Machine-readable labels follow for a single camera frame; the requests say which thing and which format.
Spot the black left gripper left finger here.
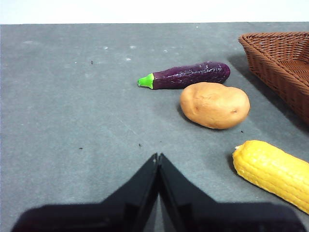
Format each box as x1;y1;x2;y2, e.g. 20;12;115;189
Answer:
9;152;161;232

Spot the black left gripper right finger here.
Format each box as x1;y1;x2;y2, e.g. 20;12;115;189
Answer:
158;153;306;232

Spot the yellow corn cob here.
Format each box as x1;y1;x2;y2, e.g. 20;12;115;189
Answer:
232;140;309;215

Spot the brown potato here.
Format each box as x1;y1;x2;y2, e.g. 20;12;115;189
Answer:
179;82;251;130

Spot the purple eggplant with green stem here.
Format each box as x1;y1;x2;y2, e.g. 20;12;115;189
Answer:
137;61;231;90

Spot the brown woven wicker basket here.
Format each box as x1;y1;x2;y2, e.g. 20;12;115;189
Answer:
238;31;309;125

